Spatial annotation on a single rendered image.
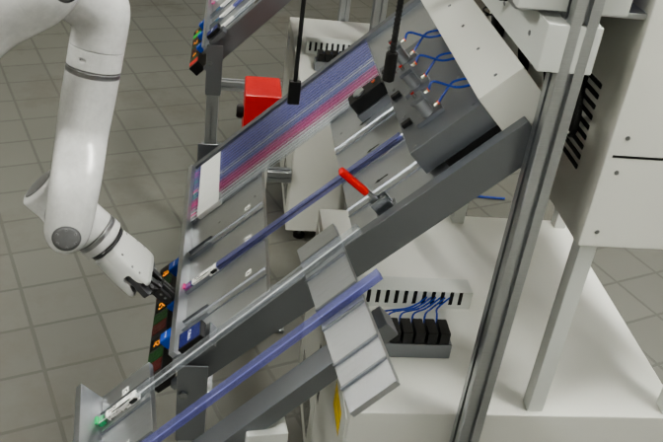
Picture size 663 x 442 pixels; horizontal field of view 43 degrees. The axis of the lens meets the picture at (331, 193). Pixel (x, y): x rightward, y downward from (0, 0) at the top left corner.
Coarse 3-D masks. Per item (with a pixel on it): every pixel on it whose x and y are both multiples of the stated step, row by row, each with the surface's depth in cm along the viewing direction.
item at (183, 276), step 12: (192, 168) 199; (192, 180) 195; (192, 228) 179; (180, 252) 170; (180, 264) 165; (180, 276) 162; (180, 288) 158; (180, 300) 156; (180, 312) 153; (180, 324) 151
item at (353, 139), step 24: (408, 24) 180; (432, 24) 173; (384, 48) 180; (336, 120) 170; (360, 120) 163; (384, 120) 157; (528, 120) 127; (336, 144) 163; (360, 144) 156; (384, 168) 145; (408, 168) 139; (408, 192) 134; (360, 216) 139
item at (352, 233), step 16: (336, 240) 121; (352, 240) 121; (320, 256) 121; (304, 272) 122; (272, 288) 123; (256, 304) 123; (240, 320) 124; (208, 336) 125; (192, 352) 125; (176, 368) 126; (144, 384) 128
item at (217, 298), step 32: (256, 192) 171; (224, 224) 171; (256, 224) 161; (192, 256) 168; (224, 256) 161; (256, 256) 153; (192, 288) 159; (224, 288) 152; (256, 288) 145; (192, 320) 151; (224, 320) 144
